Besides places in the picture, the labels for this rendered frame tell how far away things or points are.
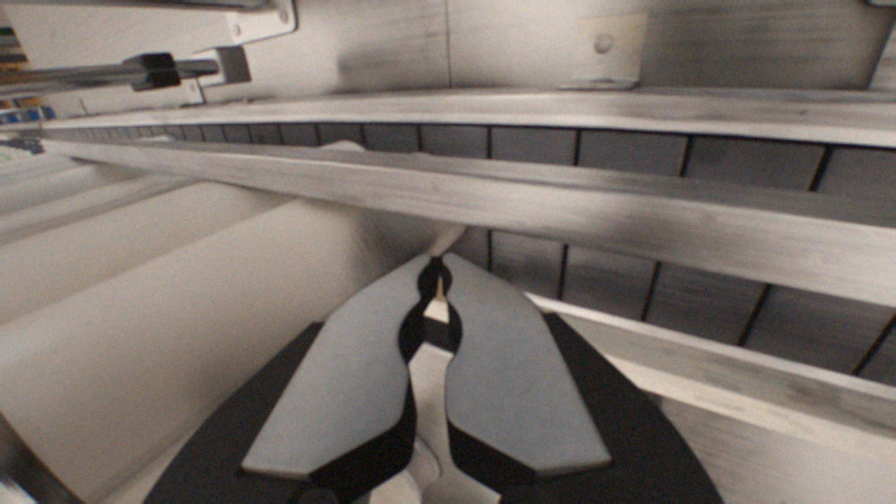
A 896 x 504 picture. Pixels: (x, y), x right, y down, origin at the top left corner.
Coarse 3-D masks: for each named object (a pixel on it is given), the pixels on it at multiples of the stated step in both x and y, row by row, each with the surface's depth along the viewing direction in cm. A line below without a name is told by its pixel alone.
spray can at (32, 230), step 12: (180, 180) 20; (192, 180) 21; (204, 180) 21; (144, 192) 19; (156, 192) 19; (168, 192) 19; (108, 204) 17; (120, 204) 17; (60, 216) 16; (72, 216) 16; (84, 216) 16; (24, 228) 15; (36, 228) 15; (48, 228) 15; (0, 240) 14; (12, 240) 14
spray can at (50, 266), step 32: (192, 192) 12; (224, 192) 13; (256, 192) 13; (96, 224) 10; (128, 224) 10; (160, 224) 11; (192, 224) 11; (224, 224) 12; (0, 256) 8; (32, 256) 8; (64, 256) 9; (96, 256) 9; (128, 256) 10; (0, 288) 8; (32, 288) 8; (64, 288) 8; (0, 320) 7
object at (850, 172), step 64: (64, 128) 53; (128, 128) 36; (192, 128) 28; (256, 128) 23; (320, 128) 20; (384, 128) 18; (448, 128) 16; (512, 128) 14; (576, 128) 16; (832, 192) 10; (512, 256) 17; (576, 256) 15; (704, 320) 14; (768, 320) 12; (832, 320) 11
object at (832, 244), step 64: (320, 192) 10; (384, 192) 8; (448, 192) 7; (512, 192) 7; (576, 192) 6; (640, 192) 5; (704, 192) 5; (768, 192) 5; (640, 256) 6; (704, 256) 5; (768, 256) 5; (832, 256) 4
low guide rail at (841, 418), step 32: (576, 320) 14; (608, 352) 13; (640, 352) 13; (672, 352) 12; (704, 352) 12; (640, 384) 12; (672, 384) 12; (704, 384) 11; (736, 384) 11; (768, 384) 11; (800, 384) 11; (832, 384) 11; (736, 416) 11; (768, 416) 10; (800, 416) 10; (832, 416) 10; (864, 416) 9; (832, 448) 10; (864, 448) 9
